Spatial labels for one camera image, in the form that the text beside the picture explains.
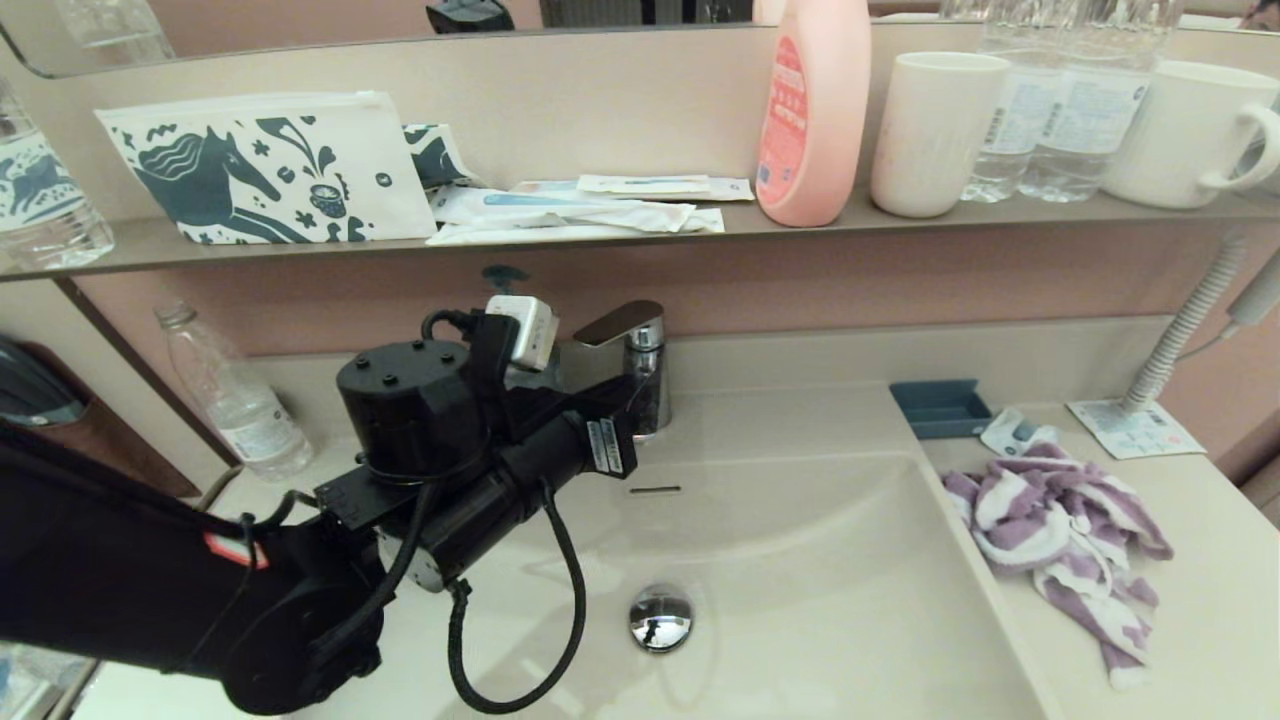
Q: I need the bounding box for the white tumbler cup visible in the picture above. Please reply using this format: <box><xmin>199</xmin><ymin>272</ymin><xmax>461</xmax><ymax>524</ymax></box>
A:
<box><xmin>870</xmin><ymin>52</ymin><xmax>1011</xmax><ymax>219</ymax></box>

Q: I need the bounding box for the grey hair dryer handle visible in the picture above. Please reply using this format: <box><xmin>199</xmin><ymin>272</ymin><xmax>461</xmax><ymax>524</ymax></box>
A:
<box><xmin>1222</xmin><ymin>245</ymin><xmax>1280</xmax><ymax>331</ymax></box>

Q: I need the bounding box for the chrome sink faucet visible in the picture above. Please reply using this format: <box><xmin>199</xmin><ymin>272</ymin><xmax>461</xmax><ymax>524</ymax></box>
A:
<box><xmin>556</xmin><ymin>300</ymin><xmax>673</xmax><ymax>441</ymax></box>

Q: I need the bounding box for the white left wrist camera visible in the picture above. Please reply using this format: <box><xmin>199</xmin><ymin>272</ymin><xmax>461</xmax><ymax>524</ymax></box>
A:
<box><xmin>485</xmin><ymin>294</ymin><xmax>559</xmax><ymax>373</ymax></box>

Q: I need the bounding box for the small cream sachet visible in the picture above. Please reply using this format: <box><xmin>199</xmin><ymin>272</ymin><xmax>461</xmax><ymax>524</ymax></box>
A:
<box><xmin>577</xmin><ymin>175</ymin><xmax>712</xmax><ymax>197</ymax></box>

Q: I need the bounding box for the purple white striped towel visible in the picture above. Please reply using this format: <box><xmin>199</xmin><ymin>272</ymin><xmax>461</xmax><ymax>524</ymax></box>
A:
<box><xmin>941</xmin><ymin>441</ymin><xmax>1174</xmax><ymax>691</ymax></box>

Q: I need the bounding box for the slim clear plastic bottle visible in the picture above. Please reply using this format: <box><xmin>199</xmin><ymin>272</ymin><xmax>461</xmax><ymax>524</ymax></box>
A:
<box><xmin>153</xmin><ymin>301</ymin><xmax>315</xmax><ymax>481</ymax></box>

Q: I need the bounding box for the blue soap tray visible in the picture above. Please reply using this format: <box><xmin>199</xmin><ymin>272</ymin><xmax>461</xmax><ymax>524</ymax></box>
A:
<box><xmin>888</xmin><ymin>379</ymin><xmax>993</xmax><ymax>441</ymax></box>

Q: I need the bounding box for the white blue edged sachet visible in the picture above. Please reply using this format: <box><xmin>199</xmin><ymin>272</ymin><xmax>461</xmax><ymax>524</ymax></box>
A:
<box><xmin>512</xmin><ymin>179</ymin><xmax>756</xmax><ymax>203</ymax></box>

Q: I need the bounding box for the white horse print pouch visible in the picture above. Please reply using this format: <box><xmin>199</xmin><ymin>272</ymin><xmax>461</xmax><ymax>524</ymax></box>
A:
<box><xmin>95</xmin><ymin>91</ymin><xmax>439</xmax><ymax>245</ymax></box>

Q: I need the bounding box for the long white toothbrush packet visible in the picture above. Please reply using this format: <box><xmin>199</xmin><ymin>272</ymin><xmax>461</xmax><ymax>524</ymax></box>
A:
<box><xmin>430</xmin><ymin>185</ymin><xmax>699</xmax><ymax>234</ymax></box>

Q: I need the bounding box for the clear water bottle white label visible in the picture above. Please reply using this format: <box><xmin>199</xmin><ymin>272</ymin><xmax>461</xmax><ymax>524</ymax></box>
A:
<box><xmin>960</xmin><ymin>0</ymin><xmax>1068</xmax><ymax>204</ymax></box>
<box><xmin>1018</xmin><ymin>0</ymin><xmax>1184</xmax><ymax>204</ymax></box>

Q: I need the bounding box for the wall mirror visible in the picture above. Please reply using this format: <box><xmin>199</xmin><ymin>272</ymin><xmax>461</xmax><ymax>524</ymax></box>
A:
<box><xmin>0</xmin><ymin>0</ymin><xmax>1280</xmax><ymax>81</ymax></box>

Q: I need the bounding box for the beige sink basin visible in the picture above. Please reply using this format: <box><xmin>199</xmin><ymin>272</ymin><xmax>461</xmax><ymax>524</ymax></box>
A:
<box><xmin>285</xmin><ymin>388</ymin><xmax>1051</xmax><ymax>720</ymax></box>

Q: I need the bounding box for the white corrugated hose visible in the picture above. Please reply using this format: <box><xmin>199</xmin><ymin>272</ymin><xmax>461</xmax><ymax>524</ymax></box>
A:
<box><xmin>1117</xmin><ymin>235</ymin><xmax>1248</xmax><ymax>416</ymax></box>

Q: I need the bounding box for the flat white sachet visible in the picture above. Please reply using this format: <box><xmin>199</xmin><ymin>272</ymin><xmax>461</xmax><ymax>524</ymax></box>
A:
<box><xmin>426</xmin><ymin>209</ymin><xmax>725</xmax><ymax>246</ymax></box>

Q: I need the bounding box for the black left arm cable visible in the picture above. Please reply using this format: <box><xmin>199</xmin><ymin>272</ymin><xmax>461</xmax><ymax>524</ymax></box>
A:
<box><xmin>447</xmin><ymin>478</ymin><xmax>588</xmax><ymax>715</ymax></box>

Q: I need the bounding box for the white printed paper card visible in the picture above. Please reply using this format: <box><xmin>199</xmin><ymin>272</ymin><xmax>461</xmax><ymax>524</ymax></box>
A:
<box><xmin>1064</xmin><ymin>400</ymin><xmax>1207</xmax><ymax>461</ymax></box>

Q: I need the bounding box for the dark hair dryer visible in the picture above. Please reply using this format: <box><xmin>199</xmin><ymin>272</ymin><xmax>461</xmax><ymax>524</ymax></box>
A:
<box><xmin>0</xmin><ymin>335</ymin><xmax>89</xmax><ymax>428</ymax></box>

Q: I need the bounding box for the white ceramic mug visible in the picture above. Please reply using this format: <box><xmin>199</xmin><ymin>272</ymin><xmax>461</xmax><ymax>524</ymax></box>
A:
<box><xmin>1100</xmin><ymin>60</ymin><xmax>1280</xmax><ymax>210</ymax></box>

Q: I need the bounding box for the small blue print pouch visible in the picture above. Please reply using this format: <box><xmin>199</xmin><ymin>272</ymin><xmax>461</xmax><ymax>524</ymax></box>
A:
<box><xmin>403</xmin><ymin>123</ymin><xmax>479</xmax><ymax>189</ymax></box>

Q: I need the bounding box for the grey wall shelf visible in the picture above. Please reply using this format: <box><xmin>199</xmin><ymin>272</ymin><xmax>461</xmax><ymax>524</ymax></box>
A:
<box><xmin>0</xmin><ymin>188</ymin><xmax>1280</xmax><ymax>284</ymax></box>

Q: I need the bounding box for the small white blue sachet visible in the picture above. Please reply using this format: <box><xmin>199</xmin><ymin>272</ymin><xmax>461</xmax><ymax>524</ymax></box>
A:
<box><xmin>978</xmin><ymin>408</ymin><xmax>1058</xmax><ymax>459</ymax></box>

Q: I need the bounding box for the chrome drain stopper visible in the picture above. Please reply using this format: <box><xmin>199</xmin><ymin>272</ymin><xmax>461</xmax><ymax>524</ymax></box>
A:
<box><xmin>629</xmin><ymin>584</ymin><xmax>695</xmax><ymax>654</ymax></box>

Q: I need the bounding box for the water bottle blue horse label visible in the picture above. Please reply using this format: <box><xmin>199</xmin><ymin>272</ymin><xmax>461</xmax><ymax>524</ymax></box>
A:
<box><xmin>0</xmin><ymin>75</ymin><xmax>116</xmax><ymax>271</ymax></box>

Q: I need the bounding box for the pink lotion bottle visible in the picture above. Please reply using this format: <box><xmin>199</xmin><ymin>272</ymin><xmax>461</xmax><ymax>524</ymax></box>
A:
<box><xmin>755</xmin><ymin>0</ymin><xmax>873</xmax><ymax>228</ymax></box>

